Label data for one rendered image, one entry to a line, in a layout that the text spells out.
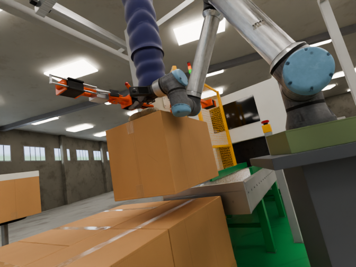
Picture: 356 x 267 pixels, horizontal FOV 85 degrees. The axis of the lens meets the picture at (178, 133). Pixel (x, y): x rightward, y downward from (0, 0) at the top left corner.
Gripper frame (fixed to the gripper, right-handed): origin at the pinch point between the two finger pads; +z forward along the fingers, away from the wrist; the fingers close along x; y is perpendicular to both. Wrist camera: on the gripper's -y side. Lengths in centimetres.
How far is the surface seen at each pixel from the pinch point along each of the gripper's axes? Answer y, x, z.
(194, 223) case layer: 11, -70, -20
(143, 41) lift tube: 18.4, 45.2, -5.6
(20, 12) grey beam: 17, 192, 178
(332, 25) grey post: 339, 140, -167
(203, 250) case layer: 15, -84, -20
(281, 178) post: 112, -68, -51
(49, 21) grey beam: 49, 197, 175
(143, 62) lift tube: 17.5, 30.3, -2.4
